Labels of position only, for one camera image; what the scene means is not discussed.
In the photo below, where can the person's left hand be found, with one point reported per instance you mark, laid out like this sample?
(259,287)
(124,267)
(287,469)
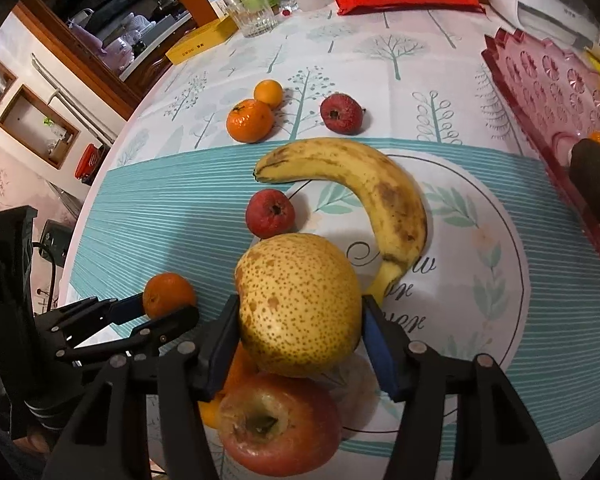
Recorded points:
(36,442)

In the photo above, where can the yellow cardboard box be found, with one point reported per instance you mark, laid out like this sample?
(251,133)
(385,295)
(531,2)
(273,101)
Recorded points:
(200,42)

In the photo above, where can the smooth yellowish orange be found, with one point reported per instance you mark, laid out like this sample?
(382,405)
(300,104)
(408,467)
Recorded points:
(237,370)

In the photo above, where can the small white carton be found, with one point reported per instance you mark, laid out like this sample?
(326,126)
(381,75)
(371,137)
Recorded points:
(212,0)

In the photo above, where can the wooden framed wall niche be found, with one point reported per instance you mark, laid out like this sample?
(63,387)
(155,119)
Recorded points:
(35,125)

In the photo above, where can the small red hawthorn fruit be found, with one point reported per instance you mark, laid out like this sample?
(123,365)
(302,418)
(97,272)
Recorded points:
(341,112)
(267,215)

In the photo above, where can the red apple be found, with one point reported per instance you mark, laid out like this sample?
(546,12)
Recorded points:
(280,440)

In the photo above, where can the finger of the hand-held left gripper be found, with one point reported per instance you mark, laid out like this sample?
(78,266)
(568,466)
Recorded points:
(170,325)
(125,309)

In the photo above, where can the yellow speckled pear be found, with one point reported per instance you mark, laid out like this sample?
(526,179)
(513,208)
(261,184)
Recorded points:
(295,305)

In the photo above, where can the large mandarin orange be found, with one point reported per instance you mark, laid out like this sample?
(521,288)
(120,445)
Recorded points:
(250,122)

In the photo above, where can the small mandarin orange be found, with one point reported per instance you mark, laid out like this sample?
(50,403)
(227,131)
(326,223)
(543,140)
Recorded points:
(268,94)

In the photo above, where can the clear glass cup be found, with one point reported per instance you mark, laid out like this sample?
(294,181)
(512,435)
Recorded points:
(250,17)

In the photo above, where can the dark avocado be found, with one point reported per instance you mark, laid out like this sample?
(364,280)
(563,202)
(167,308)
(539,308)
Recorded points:
(595,180)

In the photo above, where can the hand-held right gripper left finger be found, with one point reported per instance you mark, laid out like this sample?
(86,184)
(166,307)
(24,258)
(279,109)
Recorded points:
(220,345)

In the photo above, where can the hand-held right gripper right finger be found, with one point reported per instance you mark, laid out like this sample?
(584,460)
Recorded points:
(380,355)

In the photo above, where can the spotted yellow banana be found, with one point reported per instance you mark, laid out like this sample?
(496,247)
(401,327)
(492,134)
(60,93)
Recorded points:
(380,185)

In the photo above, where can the small glass jar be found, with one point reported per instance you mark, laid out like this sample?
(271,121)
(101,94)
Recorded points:
(286,2)

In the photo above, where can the pink glass fruit tray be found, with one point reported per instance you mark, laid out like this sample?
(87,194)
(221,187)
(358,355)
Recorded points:
(530,90)

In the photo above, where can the black electrical box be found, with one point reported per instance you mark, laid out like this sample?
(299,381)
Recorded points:
(55,240)

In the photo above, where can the wooden cabinet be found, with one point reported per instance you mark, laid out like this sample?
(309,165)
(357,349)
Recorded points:
(130,85)

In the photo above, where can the red plastic container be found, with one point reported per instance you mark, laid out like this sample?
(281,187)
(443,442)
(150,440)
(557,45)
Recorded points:
(90,160)

